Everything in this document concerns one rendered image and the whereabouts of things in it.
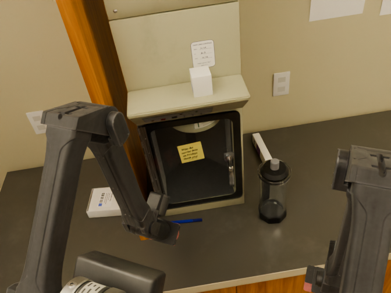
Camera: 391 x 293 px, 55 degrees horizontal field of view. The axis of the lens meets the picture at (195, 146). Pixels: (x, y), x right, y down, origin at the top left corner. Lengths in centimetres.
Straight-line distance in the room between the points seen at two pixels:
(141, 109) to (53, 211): 41
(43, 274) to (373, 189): 53
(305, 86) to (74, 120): 124
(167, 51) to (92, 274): 69
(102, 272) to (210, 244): 95
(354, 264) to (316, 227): 87
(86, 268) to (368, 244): 34
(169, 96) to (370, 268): 66
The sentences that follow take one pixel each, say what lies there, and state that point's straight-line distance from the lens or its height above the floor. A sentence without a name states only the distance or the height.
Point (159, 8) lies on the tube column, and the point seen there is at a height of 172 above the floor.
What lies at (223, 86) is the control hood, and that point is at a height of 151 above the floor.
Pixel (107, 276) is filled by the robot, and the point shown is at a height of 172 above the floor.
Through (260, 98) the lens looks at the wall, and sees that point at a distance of 168.
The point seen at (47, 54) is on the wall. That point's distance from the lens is 153.
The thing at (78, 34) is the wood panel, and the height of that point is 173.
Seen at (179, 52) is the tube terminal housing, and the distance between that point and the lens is 100.
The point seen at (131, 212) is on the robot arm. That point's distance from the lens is 93.
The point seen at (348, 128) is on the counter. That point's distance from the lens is 181.
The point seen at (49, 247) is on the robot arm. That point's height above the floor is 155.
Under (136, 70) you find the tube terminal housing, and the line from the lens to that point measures 102.
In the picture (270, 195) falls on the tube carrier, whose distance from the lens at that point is 128.
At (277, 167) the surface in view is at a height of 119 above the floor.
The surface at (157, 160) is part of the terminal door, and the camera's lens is 121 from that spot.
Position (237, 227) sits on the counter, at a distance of 138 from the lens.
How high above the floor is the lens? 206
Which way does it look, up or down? 42 degrees down
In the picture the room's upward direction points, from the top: 8 degrees counter-clockwise
